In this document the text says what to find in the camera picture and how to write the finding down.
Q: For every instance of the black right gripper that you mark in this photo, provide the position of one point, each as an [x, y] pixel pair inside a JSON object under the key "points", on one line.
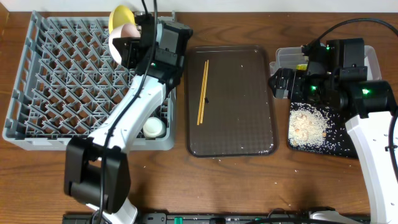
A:
{"points": [[296, 77]]}

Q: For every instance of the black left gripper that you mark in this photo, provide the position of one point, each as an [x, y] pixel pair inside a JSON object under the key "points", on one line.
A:
{"points": [[129, 51]]}

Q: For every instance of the green yellow snack wrapper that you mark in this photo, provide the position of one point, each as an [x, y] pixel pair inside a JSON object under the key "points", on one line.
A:
{"points": [[301, 67]]}

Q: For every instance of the pink-white bowl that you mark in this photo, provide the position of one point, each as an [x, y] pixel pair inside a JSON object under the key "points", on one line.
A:
{"points": [[125, 30]]}

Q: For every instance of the yellow plate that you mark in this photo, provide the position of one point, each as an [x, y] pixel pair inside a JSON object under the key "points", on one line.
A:
{"points": [[120, 16]]}

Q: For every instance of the wooden chopstick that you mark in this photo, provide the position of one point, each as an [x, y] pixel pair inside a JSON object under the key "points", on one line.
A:
{"points": [[205, 78], [198, 117]]}

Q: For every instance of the small white cup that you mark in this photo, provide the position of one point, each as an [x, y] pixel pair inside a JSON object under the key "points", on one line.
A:
{"points": [[154, 128]]}

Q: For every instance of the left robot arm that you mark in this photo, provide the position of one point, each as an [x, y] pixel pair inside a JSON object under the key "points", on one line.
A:
{"points": [[96, 167]]}

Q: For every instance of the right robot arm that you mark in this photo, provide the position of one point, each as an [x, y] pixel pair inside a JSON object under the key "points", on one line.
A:
{"points": [[340, 105]]}

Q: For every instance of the pile of rice waste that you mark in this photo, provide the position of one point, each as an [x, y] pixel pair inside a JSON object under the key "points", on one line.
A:
{"points": [[307, 128]]}

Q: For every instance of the black waste tray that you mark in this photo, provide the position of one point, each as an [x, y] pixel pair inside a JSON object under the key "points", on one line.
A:
{"points": [[337, 141]]}

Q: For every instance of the clear plastic bin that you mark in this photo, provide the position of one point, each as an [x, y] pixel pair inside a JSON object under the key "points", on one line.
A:
{"points": [[290, 57]]}

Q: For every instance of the dark brown serving tray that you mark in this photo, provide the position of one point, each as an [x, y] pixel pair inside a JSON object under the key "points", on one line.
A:
{"points": [[239, 119]]}

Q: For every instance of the grey plastic dish rack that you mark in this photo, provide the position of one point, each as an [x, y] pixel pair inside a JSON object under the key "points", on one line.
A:
{"points": [[67, 83]]}

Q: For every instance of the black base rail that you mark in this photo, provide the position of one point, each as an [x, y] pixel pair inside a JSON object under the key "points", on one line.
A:
{"points": [[162, 218]]}

